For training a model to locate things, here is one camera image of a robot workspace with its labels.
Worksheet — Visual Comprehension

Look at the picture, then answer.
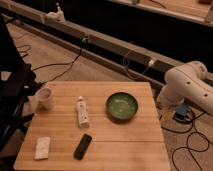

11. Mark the long grey metal rail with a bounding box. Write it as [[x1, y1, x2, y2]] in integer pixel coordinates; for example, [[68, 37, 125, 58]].
[[0, 0, 213, 86]]

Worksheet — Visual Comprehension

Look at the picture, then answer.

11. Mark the blue box on floor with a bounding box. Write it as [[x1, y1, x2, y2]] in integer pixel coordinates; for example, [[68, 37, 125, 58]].
[[175, 103, 189, 119]]

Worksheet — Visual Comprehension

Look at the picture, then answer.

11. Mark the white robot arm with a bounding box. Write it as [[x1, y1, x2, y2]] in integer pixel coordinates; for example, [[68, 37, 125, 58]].
[[157, 61, 213, 115]]

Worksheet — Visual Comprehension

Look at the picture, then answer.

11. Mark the black tripod stand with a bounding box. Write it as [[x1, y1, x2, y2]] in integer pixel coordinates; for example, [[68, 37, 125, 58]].
[[0, 15, 42, 152]]

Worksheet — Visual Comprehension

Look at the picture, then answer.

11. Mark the white tube with cap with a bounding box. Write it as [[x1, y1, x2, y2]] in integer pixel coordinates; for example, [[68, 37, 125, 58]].
[[77, 96, 89, 128]]

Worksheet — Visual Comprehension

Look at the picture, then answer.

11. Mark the black floor cable left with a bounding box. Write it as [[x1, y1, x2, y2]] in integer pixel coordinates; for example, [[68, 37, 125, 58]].
[[16, 37, 89, 84]]

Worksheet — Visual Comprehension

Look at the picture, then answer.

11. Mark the black cables right floor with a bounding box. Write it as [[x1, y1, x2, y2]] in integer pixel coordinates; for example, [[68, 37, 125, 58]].
[[161, 108, 213, 171]]

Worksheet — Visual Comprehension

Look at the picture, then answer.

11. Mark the green ceramic bowl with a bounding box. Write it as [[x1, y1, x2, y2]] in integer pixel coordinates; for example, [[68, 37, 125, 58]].
[[106, 92, 138, 121]]

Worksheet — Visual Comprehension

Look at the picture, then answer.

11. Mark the white plug with cable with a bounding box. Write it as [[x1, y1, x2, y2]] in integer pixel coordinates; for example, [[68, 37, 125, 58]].
[[122, 48, 156, 81]]

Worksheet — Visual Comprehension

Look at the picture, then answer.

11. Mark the white paper cup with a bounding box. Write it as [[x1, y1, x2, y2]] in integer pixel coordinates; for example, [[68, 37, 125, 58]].
[[35, 88, 54, 110]]

